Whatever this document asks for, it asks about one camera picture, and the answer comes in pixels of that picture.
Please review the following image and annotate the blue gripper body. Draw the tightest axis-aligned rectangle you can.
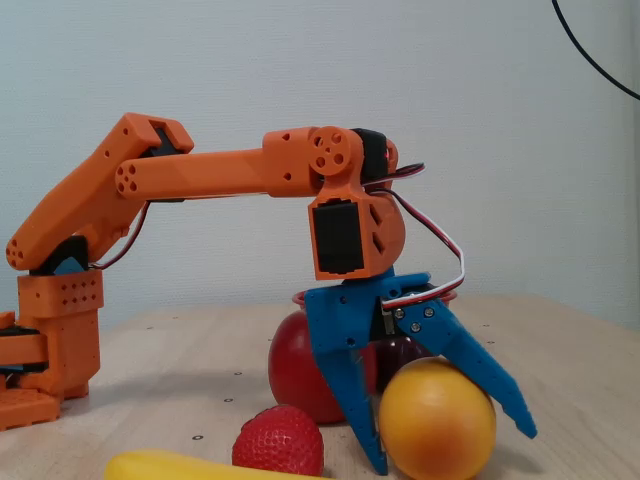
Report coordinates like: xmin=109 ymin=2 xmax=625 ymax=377
xmin=303 ymin=266 xmax=433 ymax=355

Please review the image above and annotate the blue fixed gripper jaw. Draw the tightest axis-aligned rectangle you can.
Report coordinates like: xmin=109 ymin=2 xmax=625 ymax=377
xmin=313 ymin=345 xmax=390 ymax=476

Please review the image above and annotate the blue hinged gripper jaw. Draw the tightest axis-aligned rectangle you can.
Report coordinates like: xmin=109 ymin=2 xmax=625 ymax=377
xmin=393 ymin=296 xmax=539 ymax=441

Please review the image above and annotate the orange yellow toy peach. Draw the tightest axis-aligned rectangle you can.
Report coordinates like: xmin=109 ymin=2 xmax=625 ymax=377
xmin=378 ymin=357 xmax=498 ymax=480

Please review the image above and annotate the orange robot base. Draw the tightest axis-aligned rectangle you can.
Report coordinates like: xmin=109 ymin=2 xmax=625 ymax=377
xmin=0 ymin=305 xmax=104 ymax=432

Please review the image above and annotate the red speckled bowl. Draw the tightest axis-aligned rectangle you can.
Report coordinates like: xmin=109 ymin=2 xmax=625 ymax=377
xmin=292 ymin=288 xmax=459 ymax=315

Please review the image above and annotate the dark purple toy plum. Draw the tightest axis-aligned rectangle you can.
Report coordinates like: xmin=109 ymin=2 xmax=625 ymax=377
xmin=374 ymin=337 xmax=434 ymax=394

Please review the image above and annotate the red toy apple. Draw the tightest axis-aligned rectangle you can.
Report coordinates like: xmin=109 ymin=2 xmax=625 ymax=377
xmin=268 ymin=312 xmax=379 ymax=425

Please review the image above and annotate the red toy strawberry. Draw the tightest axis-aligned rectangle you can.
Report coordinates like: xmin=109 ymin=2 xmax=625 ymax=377
xmin=231 ymin=403 xmax=325 ymax=477

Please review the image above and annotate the yellow toy banana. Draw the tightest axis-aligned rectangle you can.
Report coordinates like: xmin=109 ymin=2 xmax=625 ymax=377
xmin=103 ymin=449 xmax=331 ymax=480

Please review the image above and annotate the red white black servo cable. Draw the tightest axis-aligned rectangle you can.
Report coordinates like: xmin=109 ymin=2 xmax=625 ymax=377
xmin=362 ymin=162 xmax=466 ymax=309

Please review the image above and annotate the thin dark red arm cable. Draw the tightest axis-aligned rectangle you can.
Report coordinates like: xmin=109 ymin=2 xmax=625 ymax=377
xmin=88 ymin=199 xmax=151 ymax=271

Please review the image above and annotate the thin black hanging cable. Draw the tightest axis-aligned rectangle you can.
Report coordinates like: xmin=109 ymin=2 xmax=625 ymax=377
xmin=551 ymin=0 xmax=640 ymax=101

